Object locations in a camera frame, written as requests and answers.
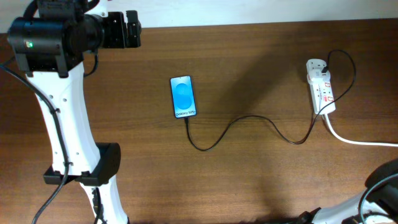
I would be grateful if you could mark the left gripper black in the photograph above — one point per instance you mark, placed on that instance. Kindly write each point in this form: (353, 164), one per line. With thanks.
(122, 39)

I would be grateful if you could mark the blue screen Samsung smartphone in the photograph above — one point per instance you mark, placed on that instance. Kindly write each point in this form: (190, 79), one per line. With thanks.
(183, 97)

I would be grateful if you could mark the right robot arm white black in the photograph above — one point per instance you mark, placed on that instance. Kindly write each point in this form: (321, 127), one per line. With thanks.
(377, 204)

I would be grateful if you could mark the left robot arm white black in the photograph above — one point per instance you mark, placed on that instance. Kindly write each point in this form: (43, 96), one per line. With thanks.
(49, 42)

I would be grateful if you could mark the white USB charger plug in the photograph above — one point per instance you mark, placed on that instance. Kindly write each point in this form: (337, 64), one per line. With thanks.
(317, 76)

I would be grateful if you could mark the white power strip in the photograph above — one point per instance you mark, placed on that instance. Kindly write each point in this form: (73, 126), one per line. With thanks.
(322, 94)

